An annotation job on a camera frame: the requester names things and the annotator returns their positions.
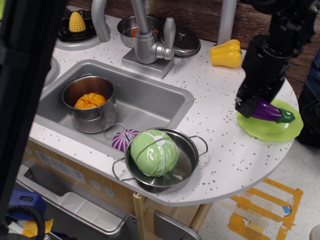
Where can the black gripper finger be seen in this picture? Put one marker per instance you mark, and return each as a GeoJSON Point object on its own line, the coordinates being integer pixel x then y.
{"type": "Point", "coordinates": [272, 89]}
{"type": "Point", "coordinates": [246, 107]}

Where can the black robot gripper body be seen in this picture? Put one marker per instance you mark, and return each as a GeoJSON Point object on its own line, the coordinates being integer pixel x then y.
{"type": "Point", "coordinates": [266, 59]}

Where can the purple toy eggplant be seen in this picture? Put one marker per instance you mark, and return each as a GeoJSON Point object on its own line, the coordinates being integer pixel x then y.
{"type": "Point", "coordinates": [268, 112]}

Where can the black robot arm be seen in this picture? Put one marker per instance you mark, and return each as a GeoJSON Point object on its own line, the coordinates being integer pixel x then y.
{"type": "Point", "coordinates": [292, 19]}

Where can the light green plastic plate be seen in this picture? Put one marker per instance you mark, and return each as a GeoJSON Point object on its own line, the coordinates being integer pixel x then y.
{"type": "Point", "coordinates": [270, 130]}

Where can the yellow toy bell pepper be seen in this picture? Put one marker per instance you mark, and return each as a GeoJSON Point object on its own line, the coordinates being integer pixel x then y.
{"type": "Point", "coordinates": [227, 54]}

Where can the steel pot lid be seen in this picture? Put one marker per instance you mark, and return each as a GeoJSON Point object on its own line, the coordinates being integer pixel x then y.
{"type": "Point", "coordinates": [186, 43]}

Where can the silver toy faucet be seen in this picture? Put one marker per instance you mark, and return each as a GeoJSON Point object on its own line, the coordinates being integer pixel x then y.
{"type": "Point", "coordinates": [149, 56]}

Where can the grey toy sink basin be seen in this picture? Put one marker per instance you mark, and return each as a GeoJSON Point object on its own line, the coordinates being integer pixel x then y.
{"type": "Point", "coordinates": [141, 103]}

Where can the green toy cabbage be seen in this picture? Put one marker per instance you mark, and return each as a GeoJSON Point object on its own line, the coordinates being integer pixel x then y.
{"type": "Point", "coordinates": [154, 152]}

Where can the yellow tape on floor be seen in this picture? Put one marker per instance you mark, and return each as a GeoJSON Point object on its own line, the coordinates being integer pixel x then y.
{"type": "Point", "coordinates": [264, 212]}

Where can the purple white toy onion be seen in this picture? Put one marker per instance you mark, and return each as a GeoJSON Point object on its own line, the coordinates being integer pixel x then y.
{"type": "Point", "coordinates": [122, 139]}

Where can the tall steel pot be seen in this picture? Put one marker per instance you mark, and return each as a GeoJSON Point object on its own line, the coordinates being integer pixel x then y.
{"type": "Point", "coordinates": [93, 120]}

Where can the orange toy pumpkin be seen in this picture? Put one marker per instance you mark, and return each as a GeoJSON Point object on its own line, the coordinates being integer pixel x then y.
{"type": "Point", "coordinates": [89, 101]}

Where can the back right stove burner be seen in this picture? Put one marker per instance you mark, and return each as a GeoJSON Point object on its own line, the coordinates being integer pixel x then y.
{"type": "Point", "coordinates": [69, 41]}

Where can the stove burner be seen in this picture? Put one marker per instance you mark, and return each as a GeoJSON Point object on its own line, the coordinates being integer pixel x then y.
{"type": "Point", "coordinates": [53, 72]}
{"type": "Point", "coordinates": [69, 41]}

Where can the grey curved arch pipe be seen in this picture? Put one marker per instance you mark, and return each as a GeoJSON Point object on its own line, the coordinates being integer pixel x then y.
{"type": "Point", "coordinates": [98, 20]}

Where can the yellow toy corn cob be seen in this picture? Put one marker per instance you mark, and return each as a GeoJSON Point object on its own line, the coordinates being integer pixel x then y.
{"type": "Point", "coordinates": [76, 23]}

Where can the front left stove burner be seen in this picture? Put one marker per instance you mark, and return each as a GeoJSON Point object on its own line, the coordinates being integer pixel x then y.
{"type": "Point", "coordinates": [53, 72]}

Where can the grey toy oven door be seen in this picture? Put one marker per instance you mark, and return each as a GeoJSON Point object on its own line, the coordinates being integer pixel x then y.
{"type": "Point", "coordinates": [96, 208]}

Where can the blue clamp tool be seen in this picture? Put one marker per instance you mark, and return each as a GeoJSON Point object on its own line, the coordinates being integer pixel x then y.
{"type": "Point", "coordinates": [26, 205]}

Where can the shallow steel pan with handles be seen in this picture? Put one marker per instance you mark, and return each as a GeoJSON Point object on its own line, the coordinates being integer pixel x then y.
{"type": "Point", "coordinates": [173, 181]}

